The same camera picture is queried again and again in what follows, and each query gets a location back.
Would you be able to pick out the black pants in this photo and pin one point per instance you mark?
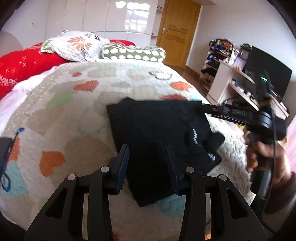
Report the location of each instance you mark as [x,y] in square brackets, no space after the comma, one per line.
[163,136]

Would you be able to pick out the white wardrobe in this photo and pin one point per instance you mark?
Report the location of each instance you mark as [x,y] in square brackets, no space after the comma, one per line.
[135,21]

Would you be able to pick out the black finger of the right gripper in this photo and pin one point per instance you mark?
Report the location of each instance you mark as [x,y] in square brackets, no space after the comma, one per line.
[240,116]

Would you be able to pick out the wooden door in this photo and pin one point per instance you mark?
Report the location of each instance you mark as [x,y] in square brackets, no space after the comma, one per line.
[177,29]

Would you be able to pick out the red long pillow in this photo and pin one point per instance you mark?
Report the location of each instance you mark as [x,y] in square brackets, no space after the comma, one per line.
[20,65]

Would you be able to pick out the white shelf unit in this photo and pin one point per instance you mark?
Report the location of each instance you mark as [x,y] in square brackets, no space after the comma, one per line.
[227,83]

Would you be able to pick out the green white dotted pillow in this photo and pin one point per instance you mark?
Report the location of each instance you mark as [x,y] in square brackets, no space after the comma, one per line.
[115,51]

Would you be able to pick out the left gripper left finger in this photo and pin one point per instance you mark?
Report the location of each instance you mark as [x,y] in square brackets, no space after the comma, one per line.
[61,217]

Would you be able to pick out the heart pattern quilt bedspread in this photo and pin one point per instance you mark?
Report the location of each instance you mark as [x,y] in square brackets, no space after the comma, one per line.
[67,131]

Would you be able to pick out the desk clock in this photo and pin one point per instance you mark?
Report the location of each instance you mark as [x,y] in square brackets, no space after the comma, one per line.
[245,50]

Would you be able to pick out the white headboard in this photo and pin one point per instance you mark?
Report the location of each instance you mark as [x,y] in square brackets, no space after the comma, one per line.
[8,43]

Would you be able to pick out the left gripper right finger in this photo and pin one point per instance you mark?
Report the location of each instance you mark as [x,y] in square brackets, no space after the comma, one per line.
[213,204]

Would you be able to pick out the black television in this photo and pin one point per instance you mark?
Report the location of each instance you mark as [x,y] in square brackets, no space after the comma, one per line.
[279,73]

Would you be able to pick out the white floral pillow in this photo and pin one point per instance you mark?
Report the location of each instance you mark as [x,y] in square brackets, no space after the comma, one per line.
[76,46]

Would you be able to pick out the pink bed sheet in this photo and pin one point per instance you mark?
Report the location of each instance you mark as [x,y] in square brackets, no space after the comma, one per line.
[18,95]

